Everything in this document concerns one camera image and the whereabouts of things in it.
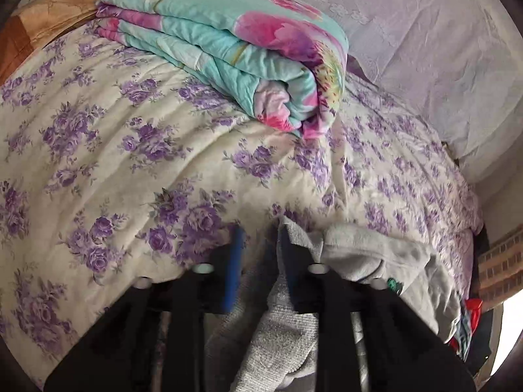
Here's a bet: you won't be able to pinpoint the beige checked curtain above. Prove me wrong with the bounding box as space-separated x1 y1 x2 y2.
478 225 523 312

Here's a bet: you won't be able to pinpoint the grey sweatpants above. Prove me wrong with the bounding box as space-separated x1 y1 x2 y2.
204 215 463 392

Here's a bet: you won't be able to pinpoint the folded turquoise pink floral quilt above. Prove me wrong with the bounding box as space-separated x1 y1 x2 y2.
97 0 348 139

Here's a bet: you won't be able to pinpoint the lavender lace headboard cover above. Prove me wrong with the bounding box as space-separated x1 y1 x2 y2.
301 0 522 182

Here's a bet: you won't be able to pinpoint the red garment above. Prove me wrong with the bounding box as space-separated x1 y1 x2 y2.
448 298 483 361

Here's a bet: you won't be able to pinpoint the purple floral bed sheet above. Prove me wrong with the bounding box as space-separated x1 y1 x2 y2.
1 24 482 385

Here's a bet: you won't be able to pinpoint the brown orange pillow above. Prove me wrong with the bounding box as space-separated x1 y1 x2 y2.
1 0 97 82

